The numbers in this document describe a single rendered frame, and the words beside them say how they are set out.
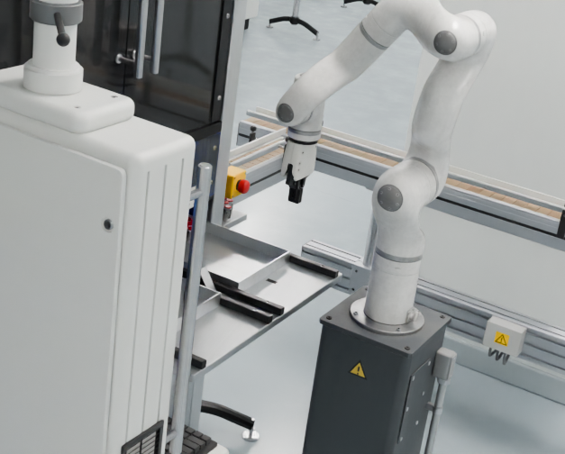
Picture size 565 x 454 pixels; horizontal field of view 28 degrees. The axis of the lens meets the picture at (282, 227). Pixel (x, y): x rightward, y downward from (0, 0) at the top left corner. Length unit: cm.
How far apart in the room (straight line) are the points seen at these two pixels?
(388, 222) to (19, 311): 102
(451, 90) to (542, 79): 151
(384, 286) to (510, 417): 159
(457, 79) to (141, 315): 105
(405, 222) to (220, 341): 51
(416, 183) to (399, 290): 30
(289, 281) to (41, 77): 123
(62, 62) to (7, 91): 10
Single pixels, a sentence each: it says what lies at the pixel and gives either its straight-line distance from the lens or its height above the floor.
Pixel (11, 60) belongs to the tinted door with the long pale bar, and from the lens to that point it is 235.
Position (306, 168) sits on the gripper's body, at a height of 118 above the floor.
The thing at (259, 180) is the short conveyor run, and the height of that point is 88.
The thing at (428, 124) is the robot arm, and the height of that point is 140.
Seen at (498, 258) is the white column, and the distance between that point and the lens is 433.
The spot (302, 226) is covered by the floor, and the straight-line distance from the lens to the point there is 552.
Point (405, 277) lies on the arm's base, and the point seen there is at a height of 100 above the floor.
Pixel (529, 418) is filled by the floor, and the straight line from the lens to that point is 431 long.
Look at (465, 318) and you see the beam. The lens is 378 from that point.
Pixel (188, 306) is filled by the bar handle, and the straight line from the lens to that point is 207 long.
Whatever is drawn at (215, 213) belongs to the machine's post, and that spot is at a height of 93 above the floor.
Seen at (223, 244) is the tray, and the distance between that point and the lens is 310.
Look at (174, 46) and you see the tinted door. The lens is 279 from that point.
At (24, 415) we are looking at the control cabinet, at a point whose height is 99.
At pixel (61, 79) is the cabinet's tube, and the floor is 161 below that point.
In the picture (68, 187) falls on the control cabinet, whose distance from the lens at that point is 186.
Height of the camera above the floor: 217
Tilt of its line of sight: 23 degrees down
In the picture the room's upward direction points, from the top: 8 degrees clockwise
